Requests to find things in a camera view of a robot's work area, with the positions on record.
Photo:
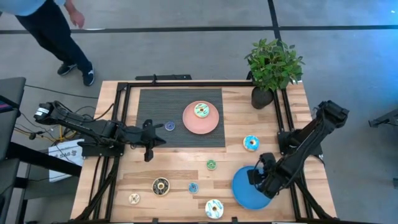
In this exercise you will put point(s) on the large white teal-striped donut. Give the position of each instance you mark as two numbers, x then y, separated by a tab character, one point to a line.
209	209

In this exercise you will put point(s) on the small purple donut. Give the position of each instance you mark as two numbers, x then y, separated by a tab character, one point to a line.
167	127

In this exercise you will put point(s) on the large mint green donut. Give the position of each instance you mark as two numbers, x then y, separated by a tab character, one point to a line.
197	112

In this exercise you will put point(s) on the small beige donut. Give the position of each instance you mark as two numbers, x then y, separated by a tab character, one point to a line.
131	199

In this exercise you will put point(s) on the small teal donut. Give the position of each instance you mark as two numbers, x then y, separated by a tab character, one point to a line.
190	188

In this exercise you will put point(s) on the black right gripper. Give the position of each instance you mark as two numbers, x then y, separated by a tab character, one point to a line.
270	182

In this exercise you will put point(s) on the pink round plate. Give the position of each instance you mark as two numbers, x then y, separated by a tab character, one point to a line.
199	126

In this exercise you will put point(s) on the dark grey ribbed placemat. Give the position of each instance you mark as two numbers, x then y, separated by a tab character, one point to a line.
155	102

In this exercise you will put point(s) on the white printed bag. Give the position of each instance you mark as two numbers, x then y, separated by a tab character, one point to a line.
66	154

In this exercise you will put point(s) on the person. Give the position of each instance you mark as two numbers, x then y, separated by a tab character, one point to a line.
53	34

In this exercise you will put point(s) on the black tablet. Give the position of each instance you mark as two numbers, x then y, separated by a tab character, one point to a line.
4	106

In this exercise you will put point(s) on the blue round plate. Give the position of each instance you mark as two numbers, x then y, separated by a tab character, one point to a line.
244	193

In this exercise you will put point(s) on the large chocolate donut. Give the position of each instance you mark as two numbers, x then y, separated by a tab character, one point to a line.
156	186

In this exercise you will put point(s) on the black desk beam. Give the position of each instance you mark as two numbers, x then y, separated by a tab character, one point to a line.
40	158

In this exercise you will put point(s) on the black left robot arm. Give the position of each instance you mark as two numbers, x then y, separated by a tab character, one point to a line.
99	129

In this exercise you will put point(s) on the black stand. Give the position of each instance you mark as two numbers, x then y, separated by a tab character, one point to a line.
385	119

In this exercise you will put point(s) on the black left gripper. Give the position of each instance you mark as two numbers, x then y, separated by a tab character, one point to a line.
148	140

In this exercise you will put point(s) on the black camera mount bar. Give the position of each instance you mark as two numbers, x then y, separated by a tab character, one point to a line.
168	77

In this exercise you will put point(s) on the potted green plant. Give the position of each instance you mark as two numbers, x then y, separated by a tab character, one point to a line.
273	65

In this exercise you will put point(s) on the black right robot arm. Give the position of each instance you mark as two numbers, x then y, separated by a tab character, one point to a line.
311	137

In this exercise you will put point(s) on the large blue frosted donut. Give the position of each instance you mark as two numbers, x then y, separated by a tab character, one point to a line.
246	141

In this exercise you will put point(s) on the small green donut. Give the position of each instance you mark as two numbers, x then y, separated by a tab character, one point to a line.
208	165

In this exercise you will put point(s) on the black aluminium table frame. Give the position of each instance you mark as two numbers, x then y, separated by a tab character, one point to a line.
186	84

